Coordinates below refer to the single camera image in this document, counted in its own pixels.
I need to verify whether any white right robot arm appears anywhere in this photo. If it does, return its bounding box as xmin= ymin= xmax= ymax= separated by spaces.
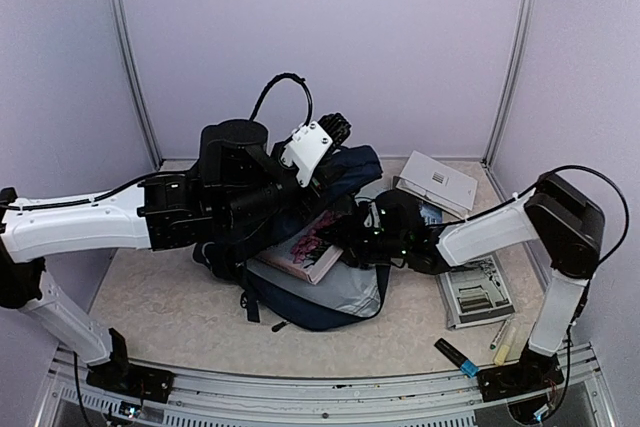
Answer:
xmin=338 ymin=164 xmax=630 ymax=402

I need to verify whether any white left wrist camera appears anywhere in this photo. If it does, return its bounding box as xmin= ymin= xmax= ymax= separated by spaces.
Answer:
xmin=279 ymin=113 xmax=351 ymax=188

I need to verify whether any dark blue cover book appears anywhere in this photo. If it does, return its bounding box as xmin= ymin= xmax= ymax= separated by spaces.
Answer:
xmin=418 ymin=201 xmax=443 ymax=225

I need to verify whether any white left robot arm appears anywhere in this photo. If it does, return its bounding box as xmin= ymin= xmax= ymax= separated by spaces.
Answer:
xmin=1 ymin=113 xmax=351 ymax=403

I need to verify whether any white barcode booklet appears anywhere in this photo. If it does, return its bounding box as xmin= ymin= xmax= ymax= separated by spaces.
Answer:
xmin=393 ymin=151 xmax=478 ymax=219

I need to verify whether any aluminium frame post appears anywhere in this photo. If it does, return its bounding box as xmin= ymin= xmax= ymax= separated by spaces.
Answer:
xmin=482 ymin=0 xmax=535 ymax=170
xmin=109 ymin=0 xmax=163 ymax=170

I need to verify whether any left aluminium frame post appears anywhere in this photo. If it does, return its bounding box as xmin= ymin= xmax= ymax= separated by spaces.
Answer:
xmin=109 ymin=0 xmax=163 ymax=170

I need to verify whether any yellow highlighter marker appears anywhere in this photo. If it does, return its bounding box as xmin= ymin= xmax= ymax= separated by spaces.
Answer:
xmin=493 ymin=336 xmax=513 ymax=366

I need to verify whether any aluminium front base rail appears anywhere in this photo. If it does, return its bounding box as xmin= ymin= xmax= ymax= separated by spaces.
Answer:
xmin=34 ymin=344 xmax=616 ymax=427

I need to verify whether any navy blue student backpack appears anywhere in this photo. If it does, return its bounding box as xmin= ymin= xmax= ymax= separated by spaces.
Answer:
xmin=192 ymin=146 xmax=390 ymax=332

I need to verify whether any pink Designer Fate book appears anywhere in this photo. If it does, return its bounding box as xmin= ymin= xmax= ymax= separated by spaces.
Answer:
xmin=257 ymin=211 xmax=343 ymax=285

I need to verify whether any black blue highlighter marker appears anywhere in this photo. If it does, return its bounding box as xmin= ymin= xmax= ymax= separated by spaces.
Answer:
xmin=434 ymin=338 xmax=479 ymax=378

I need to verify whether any grey ianra book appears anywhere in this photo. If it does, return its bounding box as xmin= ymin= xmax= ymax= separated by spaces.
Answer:
xmin=436 ymin=253 xmax=515 ymax=330

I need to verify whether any white green-tip pen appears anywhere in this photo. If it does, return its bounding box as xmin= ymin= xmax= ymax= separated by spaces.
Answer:
xmin=490 ymin=316 xmax=513 ymax=350

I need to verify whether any right aluminium frame post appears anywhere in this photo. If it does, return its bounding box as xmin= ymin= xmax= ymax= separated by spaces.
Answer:
xmin=482 ymin=0 xmax=535 ymax=170

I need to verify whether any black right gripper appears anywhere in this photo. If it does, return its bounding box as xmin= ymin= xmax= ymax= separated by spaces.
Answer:
xmin=315 ymin=213 xmax=408 ymax=270

